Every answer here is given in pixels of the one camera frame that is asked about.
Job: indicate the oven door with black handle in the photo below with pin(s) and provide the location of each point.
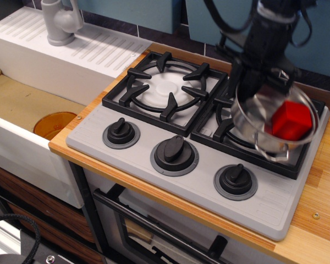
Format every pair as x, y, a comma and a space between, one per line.
146, 232

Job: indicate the wood grain drawer front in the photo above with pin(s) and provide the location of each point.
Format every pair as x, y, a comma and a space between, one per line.
63, 227

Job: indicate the black left burner grate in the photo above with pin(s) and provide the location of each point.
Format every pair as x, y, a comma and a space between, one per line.
163, 94

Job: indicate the white toy sink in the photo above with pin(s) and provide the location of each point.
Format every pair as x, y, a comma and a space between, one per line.
38, 79

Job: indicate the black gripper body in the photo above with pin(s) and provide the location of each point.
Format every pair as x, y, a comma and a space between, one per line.
249, 74

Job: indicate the red wooden cube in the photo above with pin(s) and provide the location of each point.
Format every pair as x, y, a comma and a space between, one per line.
291, 121

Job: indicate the black right stove knob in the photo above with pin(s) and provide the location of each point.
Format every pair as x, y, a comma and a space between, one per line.
235, 182

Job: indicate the black middle stove knob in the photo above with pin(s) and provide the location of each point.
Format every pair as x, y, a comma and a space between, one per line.
174, 157

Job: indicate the grey toy faucet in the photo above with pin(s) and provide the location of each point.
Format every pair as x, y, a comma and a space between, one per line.
61, 24

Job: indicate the small stainless steel pan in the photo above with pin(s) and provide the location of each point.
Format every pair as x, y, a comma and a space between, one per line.
252, 120

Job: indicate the grey toy stove top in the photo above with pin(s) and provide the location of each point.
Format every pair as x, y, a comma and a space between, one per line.
269, 212

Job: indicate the black burner grate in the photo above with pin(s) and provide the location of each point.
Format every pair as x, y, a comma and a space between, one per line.
217, 130
163, 94

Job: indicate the black right burner grate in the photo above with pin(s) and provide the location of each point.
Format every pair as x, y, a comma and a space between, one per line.
217, 130

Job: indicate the black stove knob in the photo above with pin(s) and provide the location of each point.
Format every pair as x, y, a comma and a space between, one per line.
235, 182
174, 157
121, 135

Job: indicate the black left stove knob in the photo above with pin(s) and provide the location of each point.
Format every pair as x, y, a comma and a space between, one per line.
121, 135

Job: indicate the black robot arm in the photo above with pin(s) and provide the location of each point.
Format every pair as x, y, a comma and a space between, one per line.
274, 26

